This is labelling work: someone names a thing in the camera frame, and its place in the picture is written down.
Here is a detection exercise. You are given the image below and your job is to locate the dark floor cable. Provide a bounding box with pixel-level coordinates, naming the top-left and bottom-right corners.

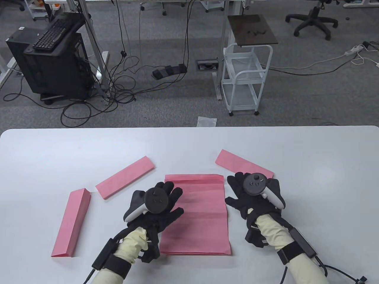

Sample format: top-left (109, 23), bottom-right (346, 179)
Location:
top-left (268, 53), bottom-right (353, 75)

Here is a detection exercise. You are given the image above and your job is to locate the black keyboard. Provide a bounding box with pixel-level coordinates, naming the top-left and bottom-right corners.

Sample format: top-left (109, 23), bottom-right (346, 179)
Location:
top-left (32, 18), bottom-right (77, 51)

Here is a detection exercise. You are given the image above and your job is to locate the black computer tower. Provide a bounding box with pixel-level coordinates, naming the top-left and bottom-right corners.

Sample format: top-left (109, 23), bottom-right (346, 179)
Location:
top-left (6, 12), bottom-right (93, 103)

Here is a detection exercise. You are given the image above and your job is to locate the white utility trolley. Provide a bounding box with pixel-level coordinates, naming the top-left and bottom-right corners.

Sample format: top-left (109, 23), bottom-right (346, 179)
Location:
top-left (221, 43), bottom-right (274, 116)

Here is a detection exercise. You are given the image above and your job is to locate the person's left hand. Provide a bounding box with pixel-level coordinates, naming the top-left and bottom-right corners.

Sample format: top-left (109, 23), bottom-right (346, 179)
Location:
top-left (127, 181), bottom-right (185, 238)

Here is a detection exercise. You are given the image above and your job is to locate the black and white controller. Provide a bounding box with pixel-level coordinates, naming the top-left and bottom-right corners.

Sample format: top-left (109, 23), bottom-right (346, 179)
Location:
top-left (123, 189), bottom-right (171, 223)
top-left (243, 173), bottom-right (286, 211)

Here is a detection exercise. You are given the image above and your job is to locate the brown wooden board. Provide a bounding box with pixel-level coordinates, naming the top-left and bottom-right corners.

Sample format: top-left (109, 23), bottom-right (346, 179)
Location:
top-left (227, 14), bottom-right (279, 47)

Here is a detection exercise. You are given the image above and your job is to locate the black arm strap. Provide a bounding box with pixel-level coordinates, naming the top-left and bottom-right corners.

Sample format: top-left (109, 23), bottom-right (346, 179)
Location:
top-left (104, 255), bottom-right (132, 279)
top-left (277, 243), bottom-right (305, 265)

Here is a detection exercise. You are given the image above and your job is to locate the black office chair base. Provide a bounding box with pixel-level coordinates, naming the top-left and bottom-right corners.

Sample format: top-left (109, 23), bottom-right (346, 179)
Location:
top-left (285, 0), bottom-right (339, 41)

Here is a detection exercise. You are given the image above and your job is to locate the white desk foot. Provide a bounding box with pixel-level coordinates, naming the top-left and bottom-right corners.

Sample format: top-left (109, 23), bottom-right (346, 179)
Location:
top-left (343, 0), bottom-right (379, 8)
top-left (0, 44), bottom-right (19, 89)

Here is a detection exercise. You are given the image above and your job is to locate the tangle of black floor cables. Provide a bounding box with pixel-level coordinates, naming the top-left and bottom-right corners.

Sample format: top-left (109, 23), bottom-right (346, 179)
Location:
top-left (3, 0), bottom-right (197, 128)

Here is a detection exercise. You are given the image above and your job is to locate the clear plastic bag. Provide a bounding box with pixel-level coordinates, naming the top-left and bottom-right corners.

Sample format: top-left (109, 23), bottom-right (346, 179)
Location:
top-left (197, 116), bottom-right (218, 128)

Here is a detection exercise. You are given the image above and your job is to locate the metal floor socket box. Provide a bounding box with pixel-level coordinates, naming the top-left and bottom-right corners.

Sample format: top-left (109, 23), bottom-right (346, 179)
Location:
top-left (196, 59), bottom-right (220, 71)

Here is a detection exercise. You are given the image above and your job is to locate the white trolley base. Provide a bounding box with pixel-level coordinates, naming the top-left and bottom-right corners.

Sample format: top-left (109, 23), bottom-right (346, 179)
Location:
top-left (200, 0), bottom-right (225, 12)

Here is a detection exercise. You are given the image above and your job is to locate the black foot pedal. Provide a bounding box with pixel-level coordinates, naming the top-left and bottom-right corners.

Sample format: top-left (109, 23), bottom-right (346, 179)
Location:
top-left (152, 63), bottom-right (188, 80)

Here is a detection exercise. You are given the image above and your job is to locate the black chair caster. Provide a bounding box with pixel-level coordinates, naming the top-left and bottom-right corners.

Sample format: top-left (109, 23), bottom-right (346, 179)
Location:
top-left (0, 0), bottom-right (25, 11)

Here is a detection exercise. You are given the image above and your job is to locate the white shelf cart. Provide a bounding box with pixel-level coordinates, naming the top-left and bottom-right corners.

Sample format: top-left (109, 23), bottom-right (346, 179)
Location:
top-left (24, 0), bottom-right (49, 21)

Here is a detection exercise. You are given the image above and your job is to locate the person's right hand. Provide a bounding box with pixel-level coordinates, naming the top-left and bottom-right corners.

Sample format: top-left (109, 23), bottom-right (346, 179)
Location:
top-left (225, 172), bottom-right (277, 221)

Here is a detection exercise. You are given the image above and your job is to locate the white floor cable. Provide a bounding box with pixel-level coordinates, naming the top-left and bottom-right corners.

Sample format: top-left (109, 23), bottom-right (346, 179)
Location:
top-left (351, 47), bottom-right (379, 68)

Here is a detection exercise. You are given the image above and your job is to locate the grey desk leg frame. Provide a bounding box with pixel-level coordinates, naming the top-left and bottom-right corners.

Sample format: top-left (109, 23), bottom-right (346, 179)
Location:
top-left (66, 0), bottom-right (112, 105)

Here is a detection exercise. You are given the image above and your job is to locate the person's right forearm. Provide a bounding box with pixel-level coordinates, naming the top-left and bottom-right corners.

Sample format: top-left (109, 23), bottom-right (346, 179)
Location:
top-left (255, 214), bottom-right (329, 284)

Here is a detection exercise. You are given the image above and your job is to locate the black cable with connector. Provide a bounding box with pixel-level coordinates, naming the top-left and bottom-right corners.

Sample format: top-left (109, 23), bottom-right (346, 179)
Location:
top-left (280, 256), bottom-right (367, 284)

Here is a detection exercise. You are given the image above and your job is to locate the white power strip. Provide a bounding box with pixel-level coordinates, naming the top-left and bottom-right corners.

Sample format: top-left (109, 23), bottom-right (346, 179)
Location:
top-left (344, 44), bottom-right (365, 57)

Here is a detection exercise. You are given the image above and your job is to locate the person's left forearm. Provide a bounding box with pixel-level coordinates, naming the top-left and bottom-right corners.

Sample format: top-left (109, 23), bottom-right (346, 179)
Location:
top-left (95, 226), bottom-right (148, 284)

